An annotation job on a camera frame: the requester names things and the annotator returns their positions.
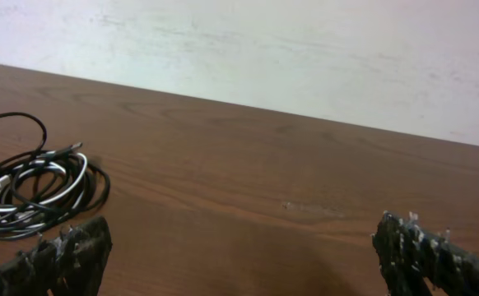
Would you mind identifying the white cable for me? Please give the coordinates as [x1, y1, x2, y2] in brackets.
[0, 152, 89, 229]

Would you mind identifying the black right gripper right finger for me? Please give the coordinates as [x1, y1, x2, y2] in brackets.
[371, 211, 479, 296]

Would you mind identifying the thick black cable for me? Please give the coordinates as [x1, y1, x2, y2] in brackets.
[0, 141, 96, 235]

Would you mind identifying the thin black cable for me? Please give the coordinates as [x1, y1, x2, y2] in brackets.
[0, 112, 112, 241]

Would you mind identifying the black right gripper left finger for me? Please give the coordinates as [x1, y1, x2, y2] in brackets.
[0, 216, 113, 296]

